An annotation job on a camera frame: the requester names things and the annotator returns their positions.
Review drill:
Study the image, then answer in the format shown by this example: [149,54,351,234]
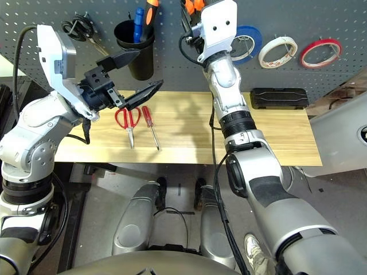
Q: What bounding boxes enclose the orange black handled screwdriver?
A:
[139,0,160,42]

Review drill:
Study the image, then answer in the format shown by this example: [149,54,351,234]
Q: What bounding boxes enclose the black plastic tool cup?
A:
[114,19,155,81]

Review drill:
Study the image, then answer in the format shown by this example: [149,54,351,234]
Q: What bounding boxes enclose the white bystander sneaker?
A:
[244,233,270,275]

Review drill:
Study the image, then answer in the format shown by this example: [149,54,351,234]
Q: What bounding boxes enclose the silver robot right leg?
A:
[199,184,237,270]

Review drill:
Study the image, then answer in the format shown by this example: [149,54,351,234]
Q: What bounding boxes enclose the red handled scissors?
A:
[114,106,142,149]

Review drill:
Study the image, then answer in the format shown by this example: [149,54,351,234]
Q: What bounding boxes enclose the silver robot leg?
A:
[111,183,161,256]
[199,184,237,270]

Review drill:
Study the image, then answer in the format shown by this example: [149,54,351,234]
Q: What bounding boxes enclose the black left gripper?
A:
[79,48,164,112]

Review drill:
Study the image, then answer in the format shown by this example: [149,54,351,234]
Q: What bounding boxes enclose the blue tape roll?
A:
[229,25,262,65]

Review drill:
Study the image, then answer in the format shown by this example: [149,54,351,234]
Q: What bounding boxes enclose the black metal table foot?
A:
[83,163,157,184]

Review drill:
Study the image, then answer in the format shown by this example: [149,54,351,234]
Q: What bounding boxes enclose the red handled screwdriver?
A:
[141,105,161,151]

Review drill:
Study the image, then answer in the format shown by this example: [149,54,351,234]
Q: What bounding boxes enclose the red tape roll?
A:
[300,38,342,69]

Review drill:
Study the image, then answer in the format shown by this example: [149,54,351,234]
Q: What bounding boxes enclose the blue handled screwdriver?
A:
[133,7,145,44]

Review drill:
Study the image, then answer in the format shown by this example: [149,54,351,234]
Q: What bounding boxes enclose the black plastic tool case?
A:
[250,87,309,110]

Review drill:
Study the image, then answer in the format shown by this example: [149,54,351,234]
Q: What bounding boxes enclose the black ribbed equipment case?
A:
[0,82,15,135]

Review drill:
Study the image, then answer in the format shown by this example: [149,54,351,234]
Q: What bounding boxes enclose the silver robot left leg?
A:
[111,183,161,256]

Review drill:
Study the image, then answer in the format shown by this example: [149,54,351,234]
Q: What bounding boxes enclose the metal pegboard hook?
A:
[239,36,255,60]
[275,34,293,55]
[319,36,341,58]

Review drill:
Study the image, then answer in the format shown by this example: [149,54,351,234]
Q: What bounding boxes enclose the grey perforated pegboard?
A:
[0,0,367,101]

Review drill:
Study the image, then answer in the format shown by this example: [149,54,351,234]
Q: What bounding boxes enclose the white grey appliance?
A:
[309,91,367,178]

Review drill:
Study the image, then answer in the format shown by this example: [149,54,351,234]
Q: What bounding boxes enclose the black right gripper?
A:
[179,5,206,55]

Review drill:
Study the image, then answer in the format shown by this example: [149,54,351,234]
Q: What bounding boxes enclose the black floor cable loop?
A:
[153,207,190,250]

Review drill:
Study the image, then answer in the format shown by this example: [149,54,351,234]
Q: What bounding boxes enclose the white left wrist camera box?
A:
[36,24,100,120]

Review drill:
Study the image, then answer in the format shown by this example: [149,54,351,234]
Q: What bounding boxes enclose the grey robot torso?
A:
[57,250,241,275]

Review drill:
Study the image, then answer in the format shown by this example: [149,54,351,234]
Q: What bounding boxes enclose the camouflage trouser leg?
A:
[253,252,279,275]

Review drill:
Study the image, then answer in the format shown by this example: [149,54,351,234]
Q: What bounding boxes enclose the white tape roll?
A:
[258,36,298,69]

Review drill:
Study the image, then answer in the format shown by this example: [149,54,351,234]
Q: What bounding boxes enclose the black handled scissors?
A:
[61,11,110,57]

